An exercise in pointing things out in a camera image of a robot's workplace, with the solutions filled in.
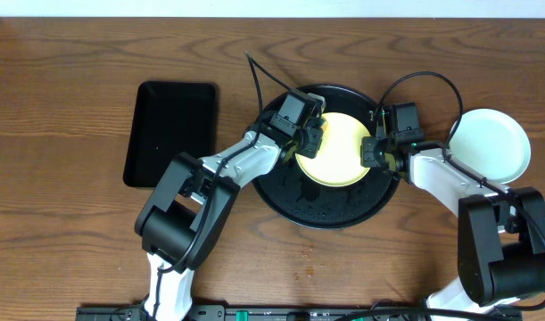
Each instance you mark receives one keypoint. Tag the yellow plate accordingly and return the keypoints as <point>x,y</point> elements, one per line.
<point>338,161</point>

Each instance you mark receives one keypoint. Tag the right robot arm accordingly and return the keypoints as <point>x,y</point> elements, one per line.
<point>501,231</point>

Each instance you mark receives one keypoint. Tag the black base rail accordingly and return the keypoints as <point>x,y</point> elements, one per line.
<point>221,313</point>

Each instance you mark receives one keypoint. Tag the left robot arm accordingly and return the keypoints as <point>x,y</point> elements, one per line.
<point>183,218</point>

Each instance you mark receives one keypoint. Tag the black rectangular tray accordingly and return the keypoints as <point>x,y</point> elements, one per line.
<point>169,118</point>

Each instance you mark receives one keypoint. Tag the light blue plate front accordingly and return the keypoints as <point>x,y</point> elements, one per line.
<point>493,144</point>

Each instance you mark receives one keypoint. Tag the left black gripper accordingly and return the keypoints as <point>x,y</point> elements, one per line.
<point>311,139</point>

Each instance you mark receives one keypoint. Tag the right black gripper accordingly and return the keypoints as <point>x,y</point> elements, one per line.
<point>366,152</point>

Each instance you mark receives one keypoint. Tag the black round tray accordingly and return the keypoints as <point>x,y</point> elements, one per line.
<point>296,197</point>

